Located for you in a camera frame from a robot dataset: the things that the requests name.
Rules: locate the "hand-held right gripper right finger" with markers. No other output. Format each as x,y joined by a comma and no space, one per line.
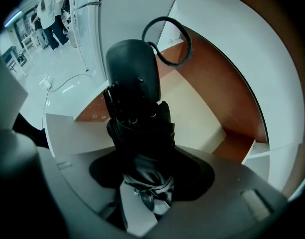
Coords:
229,195

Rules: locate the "white drawer with brown inside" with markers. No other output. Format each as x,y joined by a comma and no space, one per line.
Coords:
192,103

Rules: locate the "white power adapter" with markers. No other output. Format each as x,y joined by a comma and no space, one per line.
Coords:
46,83

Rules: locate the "black object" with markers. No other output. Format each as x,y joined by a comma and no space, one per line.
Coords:
132,68

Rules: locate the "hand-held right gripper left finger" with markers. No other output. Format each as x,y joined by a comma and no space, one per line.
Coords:
75,178

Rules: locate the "white desk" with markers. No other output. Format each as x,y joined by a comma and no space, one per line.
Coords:
132,14

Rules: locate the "dark small table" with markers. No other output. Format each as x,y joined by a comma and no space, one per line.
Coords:
10,52

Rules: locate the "person's black trousers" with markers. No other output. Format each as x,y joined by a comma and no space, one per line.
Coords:
30,131

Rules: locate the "white small table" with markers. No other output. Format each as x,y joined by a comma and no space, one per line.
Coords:
29,37

